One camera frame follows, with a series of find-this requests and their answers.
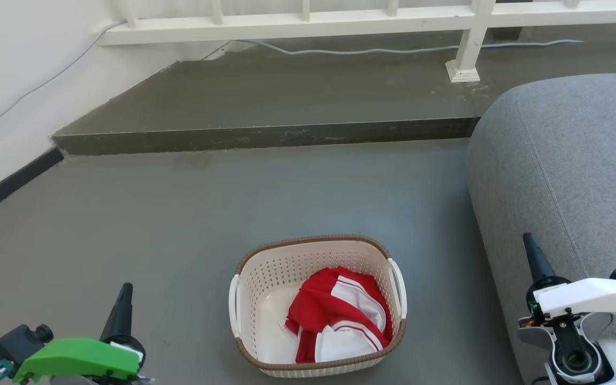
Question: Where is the white wooden railing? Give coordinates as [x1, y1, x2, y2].
[94, 0, 616, 83]

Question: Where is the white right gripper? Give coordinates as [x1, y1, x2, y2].
[522, 232, 616, 321]

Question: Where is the cream perforated plastic laundry basket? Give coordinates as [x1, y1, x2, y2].
[228, 235, 408, 379]

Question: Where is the red and white garment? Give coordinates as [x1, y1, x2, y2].
[285, 266, 394, 364]

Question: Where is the light grey cable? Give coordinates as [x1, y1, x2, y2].
[0, 20, 584, 144]

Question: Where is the black baseboard strip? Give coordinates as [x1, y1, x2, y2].
[0, 148, 65, 226]

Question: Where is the grey fabric sofa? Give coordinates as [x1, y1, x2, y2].
[466, 72, 616, 385]

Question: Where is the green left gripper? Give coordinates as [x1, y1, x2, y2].
[13, 283, 147, 384]

